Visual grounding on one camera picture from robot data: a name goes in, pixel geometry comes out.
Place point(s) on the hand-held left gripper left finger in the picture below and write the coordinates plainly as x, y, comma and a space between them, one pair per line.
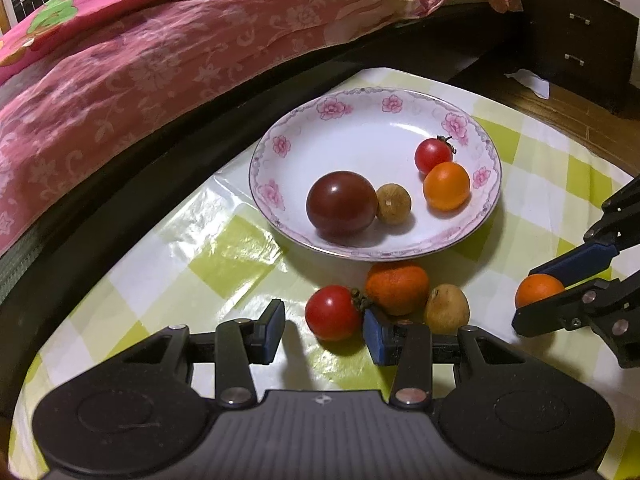
272, 331

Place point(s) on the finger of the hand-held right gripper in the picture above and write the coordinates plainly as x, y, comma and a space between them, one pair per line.
575, 260
585, 307

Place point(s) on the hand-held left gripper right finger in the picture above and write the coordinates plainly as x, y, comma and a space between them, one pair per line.
375, 336

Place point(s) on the small orange kumquat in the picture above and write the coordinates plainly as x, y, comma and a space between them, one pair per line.
537, 289

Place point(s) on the red cherry tomato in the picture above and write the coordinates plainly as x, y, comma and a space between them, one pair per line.
333, 313
432, 155

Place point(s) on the brown longan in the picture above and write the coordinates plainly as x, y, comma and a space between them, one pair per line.
446, 308
393, 203

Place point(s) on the dark red large tomato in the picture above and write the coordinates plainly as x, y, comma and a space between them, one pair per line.
342, 203

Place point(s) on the smooth orange round fruit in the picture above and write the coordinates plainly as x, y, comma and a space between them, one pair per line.
446, 186

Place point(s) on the white floral rimmed plate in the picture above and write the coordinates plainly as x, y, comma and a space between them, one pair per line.
370, 160

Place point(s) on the bumpy orange tangerine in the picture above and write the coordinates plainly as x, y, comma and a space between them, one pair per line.
397, 289

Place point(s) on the green white checkered tablecloth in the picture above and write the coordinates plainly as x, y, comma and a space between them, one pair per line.
210, 260

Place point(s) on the white paper scrap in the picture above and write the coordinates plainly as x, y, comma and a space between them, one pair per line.
530, 82

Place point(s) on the dark wooden drawer dresser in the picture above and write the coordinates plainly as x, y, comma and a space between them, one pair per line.
575, 35

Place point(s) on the grey green mattress edge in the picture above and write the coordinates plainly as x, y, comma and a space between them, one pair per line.
20, 275

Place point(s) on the pink floral bed sheet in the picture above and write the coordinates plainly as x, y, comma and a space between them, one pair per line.
150, 85

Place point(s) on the cartoon printed pink quilt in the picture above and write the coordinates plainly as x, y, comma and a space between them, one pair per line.
55, 15

